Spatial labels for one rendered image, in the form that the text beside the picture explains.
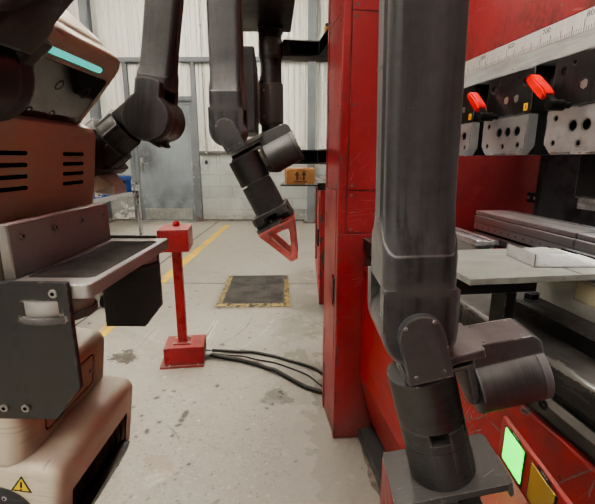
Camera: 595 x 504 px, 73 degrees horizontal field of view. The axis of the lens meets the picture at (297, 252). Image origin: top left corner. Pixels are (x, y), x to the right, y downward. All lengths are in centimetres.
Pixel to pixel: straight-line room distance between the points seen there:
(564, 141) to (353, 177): 82
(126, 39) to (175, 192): 273
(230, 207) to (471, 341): 751
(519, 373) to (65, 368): 44
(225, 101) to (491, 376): 56
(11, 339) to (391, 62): 45
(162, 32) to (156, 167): 734
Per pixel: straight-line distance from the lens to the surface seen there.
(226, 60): 74
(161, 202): 810
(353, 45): 155
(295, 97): 769
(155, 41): 77
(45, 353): 52
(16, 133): 57
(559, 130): 87
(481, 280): 64
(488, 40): 111
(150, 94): 73
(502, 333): 38
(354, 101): 152
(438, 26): 31
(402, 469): 45
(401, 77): 30
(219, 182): 780
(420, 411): 37
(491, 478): 43
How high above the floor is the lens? 117
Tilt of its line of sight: 13 degrees down
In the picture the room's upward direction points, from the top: straight up
